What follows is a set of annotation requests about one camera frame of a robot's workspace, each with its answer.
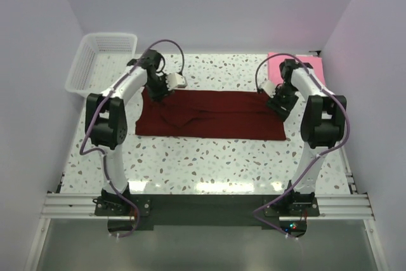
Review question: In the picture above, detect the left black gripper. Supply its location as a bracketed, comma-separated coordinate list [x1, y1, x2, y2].
[145, 74, 174, 103]

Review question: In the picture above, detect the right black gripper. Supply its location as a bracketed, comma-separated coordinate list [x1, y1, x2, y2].
[266, 83, 299, 122]

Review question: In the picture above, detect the dark red t shirt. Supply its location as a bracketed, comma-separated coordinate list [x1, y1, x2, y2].
[135, 89, 286, 141]

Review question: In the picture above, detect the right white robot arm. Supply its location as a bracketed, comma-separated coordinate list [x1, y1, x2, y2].
[266, 58, 349, 216]

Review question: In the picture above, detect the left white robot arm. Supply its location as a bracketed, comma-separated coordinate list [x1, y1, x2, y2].
[80, 50, 173, 215]

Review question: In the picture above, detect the folded pink t shirt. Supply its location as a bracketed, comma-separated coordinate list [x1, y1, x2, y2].
[267, 51, 325, 83]

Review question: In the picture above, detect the white plastic basket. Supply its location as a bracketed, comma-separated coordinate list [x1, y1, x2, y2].
[65, 32, 138, 97]

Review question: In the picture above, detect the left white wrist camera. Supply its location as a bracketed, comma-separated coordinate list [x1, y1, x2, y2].
[166, 72, 187, 91]

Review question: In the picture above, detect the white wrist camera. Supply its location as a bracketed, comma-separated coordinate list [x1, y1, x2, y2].
[258, 79, 277, 98]
[166, 72, 187, 91]

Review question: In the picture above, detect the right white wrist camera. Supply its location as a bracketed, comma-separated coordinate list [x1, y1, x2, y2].
[258, 79, 277, 98]

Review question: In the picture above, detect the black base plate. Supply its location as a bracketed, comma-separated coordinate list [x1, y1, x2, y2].
[93, 192, 320, 235]

